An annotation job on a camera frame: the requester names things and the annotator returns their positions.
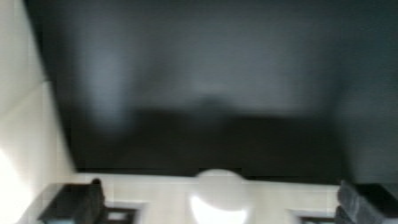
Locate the white front drawer tray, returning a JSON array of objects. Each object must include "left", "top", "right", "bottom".
[{"left": 75, "top": 170, "right": 338, "bottom": 224}]

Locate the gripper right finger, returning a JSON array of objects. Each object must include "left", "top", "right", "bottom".
[{"left": 335, "top": 181, "right": 398, "bottom": 224}]

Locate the white drawer cabinet box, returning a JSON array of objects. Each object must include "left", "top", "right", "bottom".
[{"left": 0, "top": 0, "right": 398, "bottom": 224}]

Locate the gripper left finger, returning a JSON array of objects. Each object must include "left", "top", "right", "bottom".
[{"left": 40, "top": 179, "right": 106, "bottom": 224}]

